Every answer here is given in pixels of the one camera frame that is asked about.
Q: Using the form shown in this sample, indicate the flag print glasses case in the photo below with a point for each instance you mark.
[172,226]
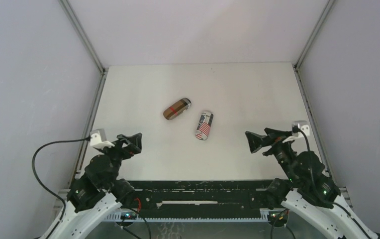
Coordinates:
[204,125]

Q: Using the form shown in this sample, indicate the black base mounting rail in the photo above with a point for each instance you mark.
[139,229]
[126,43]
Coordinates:
[200,200]

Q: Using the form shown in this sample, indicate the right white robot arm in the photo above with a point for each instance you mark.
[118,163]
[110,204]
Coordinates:
[307,191]

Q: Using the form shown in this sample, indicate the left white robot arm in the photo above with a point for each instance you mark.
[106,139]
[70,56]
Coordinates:
[99,191]

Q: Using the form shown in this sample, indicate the aluminium frame post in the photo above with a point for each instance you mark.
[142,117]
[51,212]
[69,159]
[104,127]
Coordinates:
[102,71]
[302,87]

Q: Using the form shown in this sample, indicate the left aluminium frame post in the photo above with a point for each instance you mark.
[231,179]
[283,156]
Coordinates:
[102,71]

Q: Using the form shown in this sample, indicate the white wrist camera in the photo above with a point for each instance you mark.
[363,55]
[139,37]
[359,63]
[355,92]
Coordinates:
[98,139]
[299,129]

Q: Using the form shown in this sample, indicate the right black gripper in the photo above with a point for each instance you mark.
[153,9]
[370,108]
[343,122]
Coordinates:
[268,143]

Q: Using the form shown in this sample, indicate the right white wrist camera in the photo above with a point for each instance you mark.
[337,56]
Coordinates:
[299,129]

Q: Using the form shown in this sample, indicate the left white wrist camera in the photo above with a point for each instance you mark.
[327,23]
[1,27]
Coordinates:
[98,139]

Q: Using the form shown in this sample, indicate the right aluminium frame post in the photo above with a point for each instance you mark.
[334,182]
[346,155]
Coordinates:
[302,87]

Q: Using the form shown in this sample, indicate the brown striped glasses case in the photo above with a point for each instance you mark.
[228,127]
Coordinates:
[177,108]

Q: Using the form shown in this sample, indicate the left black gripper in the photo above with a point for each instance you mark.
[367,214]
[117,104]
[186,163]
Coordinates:
[121,146]

